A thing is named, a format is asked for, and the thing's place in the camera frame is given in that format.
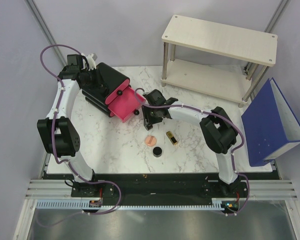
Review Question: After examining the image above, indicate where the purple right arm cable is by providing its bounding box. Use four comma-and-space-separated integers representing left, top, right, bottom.
134, 87, 252, 217

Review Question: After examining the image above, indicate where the black drawer organizer cabinet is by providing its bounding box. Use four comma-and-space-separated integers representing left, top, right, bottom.
78, 62, 130, 118

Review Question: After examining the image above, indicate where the black round compact jar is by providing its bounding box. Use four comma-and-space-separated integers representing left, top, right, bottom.
152, 146, 163, 158

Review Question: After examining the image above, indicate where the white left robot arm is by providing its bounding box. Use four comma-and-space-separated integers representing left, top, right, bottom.
37, 53, 100, 197

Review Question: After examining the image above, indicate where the blue ring binder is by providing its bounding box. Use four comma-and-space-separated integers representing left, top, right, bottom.
241, 78, 300, 167

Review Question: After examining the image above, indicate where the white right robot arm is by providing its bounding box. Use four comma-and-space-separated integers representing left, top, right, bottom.
141, 89, 239, 197

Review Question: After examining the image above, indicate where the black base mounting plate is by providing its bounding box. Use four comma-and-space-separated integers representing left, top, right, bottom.
64, 173, 248, 204

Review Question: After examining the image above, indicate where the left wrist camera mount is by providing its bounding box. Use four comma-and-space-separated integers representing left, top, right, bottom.
81, 53, 98, 71

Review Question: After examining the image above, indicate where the black top drawer knob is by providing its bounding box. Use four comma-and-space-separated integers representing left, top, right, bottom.
117, 90, 123, 96

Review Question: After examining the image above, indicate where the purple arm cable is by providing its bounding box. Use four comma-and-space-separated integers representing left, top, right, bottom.
39, 44, 123, 217
134, 87, 252, 217

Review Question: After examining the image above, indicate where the white slotted cable duct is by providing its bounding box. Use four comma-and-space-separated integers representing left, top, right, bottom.
36, 199, 239, 211

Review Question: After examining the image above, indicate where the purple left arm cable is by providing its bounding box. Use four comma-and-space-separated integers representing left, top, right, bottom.
39, 44, 123, 217

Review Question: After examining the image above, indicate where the gold black lipstick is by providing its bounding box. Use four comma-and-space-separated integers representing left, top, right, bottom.
166, 131, 178, 146

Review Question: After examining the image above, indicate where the black round drawer knob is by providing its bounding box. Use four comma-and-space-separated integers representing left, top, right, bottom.
133, 109, 140, 116

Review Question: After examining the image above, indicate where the beige two-tier shelf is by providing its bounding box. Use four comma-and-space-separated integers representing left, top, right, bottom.
161, 14, 278, 107

